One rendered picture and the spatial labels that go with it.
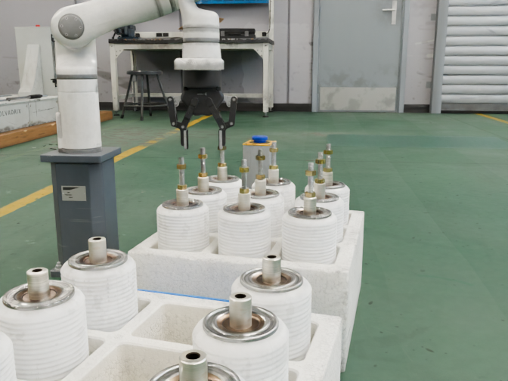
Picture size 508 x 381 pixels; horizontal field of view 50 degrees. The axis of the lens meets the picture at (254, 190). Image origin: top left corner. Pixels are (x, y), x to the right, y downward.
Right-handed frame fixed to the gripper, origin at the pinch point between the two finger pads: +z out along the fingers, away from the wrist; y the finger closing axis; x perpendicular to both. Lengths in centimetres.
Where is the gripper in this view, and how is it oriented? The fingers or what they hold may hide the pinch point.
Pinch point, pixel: (203, 142)
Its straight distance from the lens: 110.2
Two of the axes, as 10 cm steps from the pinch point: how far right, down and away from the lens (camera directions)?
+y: -10.0, 0.0, -0.1
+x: 0.1, 2.2, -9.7
